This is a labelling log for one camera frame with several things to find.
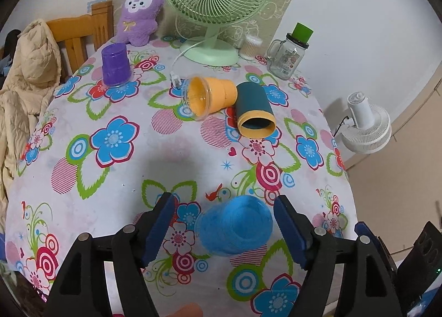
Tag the dark teal cup orange rim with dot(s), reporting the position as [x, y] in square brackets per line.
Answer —
[253, 109]

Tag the wooden chair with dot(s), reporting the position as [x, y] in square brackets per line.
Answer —
[83, 37]

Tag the beige quilted blanket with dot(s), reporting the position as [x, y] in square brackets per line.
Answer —
[26, 92]

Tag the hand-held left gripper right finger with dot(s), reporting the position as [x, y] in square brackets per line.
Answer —
[290, 230]

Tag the orange plastic cup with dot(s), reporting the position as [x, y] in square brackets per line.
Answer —
[209, 96]

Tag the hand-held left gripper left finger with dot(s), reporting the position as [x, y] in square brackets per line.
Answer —
[160, 230]

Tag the floral tablecloth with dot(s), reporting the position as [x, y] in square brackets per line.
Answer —
[138, 165]

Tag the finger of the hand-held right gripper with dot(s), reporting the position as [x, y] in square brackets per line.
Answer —
[374, 241]

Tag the blue plastic cup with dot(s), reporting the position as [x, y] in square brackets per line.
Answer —
[234, 225]

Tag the green desk fan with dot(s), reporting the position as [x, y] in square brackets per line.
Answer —
[215, 2]

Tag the cotton swab container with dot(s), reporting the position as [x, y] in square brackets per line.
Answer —
[251, 47]

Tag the white floor fan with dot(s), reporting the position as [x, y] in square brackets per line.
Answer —
[367, 123]

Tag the purple plastic cup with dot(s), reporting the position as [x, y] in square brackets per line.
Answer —
[115, 64]

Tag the beige cartoon wall poster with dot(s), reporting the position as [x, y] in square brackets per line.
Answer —
[276, 6]

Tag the glass jar mug green lid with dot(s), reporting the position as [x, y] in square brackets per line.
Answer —
[288, 56]

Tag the purple plush bunny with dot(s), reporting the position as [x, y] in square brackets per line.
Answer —
[140, 13]

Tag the orange round object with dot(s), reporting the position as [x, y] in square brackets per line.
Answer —
[184, 310]

